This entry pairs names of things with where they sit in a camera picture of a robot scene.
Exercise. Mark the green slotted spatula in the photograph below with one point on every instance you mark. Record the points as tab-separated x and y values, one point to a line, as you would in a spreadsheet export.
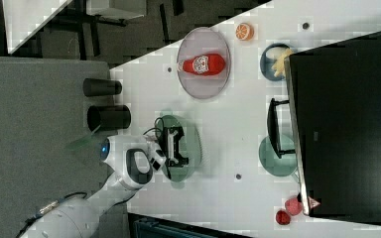
83	141

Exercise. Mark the black round pan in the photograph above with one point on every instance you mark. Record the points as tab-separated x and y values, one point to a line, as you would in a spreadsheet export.
107	118

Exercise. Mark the grey round plate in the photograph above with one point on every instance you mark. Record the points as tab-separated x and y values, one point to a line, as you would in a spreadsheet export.
197	42

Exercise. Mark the light green cup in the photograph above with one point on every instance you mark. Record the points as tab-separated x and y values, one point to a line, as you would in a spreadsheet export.
277	166

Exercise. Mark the peeled banana toy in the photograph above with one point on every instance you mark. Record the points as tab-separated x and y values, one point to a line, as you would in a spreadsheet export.
278	54

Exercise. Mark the dark grey cup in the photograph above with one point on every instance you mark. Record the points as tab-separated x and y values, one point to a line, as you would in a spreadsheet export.
100	87

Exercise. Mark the black and silver toaster oven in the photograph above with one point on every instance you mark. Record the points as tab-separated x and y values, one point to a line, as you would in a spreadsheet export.
334	96

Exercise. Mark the red ketchup bottle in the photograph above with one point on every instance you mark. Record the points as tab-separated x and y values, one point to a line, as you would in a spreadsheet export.
208	64

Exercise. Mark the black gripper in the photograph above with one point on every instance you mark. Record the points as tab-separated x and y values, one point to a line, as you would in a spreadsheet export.
170	144

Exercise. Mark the small red tomato toy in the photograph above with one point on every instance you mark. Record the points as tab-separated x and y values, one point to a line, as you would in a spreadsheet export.
283	218

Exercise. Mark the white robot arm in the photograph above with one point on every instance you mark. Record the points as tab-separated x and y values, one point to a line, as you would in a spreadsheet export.
133	159

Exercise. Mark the green oval plastic strainer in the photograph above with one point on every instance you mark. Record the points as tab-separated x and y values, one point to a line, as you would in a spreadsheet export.
189	147

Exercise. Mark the orange slice toy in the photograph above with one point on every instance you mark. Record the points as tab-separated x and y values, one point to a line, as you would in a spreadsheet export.
244	32

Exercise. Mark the red strawberry toy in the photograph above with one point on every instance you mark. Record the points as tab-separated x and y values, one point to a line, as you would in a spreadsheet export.
293	206

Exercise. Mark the blue bowl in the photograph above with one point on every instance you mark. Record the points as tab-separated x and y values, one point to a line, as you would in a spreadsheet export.
265	64

